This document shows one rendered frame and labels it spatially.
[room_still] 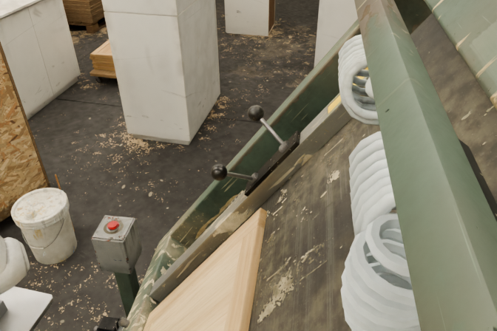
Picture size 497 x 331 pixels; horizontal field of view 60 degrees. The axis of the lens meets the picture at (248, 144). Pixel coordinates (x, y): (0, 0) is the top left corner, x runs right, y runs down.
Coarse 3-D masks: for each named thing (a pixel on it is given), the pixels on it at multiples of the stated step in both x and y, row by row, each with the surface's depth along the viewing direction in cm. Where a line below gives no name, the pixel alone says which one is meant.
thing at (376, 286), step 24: (384, 216) 18; (360, 240) 18; (384, 240) 19; (360, 264) 17; (384, 264) 16; (360, 288) 17; (384, 288) 16; (408, 288) 20; (360, 312) 18; (384, 312) 17; (408, 312) 16
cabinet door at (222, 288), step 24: (264, 216) 96; (240, 240) 97; (216, 264) 102; (240, 264) 89; (192, 288) 108; (216, 288) 94; (240, 288) 82; (168, 312) 114; (192, 312) 98; (216, 312) 86; (240, 312) 76
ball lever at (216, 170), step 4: (216, 164) 97; (220, 164) 96; (212, 168) 96; (216, 168) 95; (220, 168) 95; (224, 168) 96; (212, 172) 95; (216, 172) 95; (220, 172) 95; (224, 172) 95; (228, 172) 98; (212, 176) 96; (216, 176) 95; (220, 176) 95; (224, 176) 96; (228, 176) 98; (232, 176) 99; (236, 176) 99; (240, 176) 100; (244, 176) 100; (248, 176) 101; (252, 176) 102; (256, 176) 102; (248, 180) 103; (252, 180) 102
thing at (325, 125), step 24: (336, 96) 90; (312, 120) 94; (336, 120) 88; (312, 144) 92; (288, 168) 97; (264, 192) 102; (240, 216) 107; (216, 240) 113; (192, 264) 120; (168, 288) 128
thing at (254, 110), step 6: (252, 108) 97; (258, 108) 97; (252, 114) 97; (258, 114) 97; (252, 120) 99; (258, 120) 98; (264, 120) 98; (270, 126) 98; (270, 132) 97; (276, 138) 97; (282, 144) 96; (288, 144) 96; (282, 150) 96
